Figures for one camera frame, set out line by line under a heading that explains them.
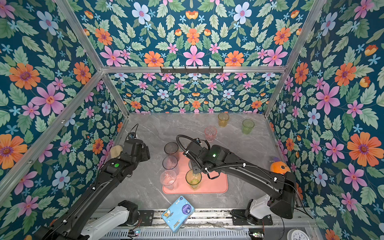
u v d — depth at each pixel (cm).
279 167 81
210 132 105
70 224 39
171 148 86
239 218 72
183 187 83
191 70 91
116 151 94
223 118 112
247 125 102
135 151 58
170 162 84
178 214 70
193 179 84
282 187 40
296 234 66
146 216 74
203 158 51
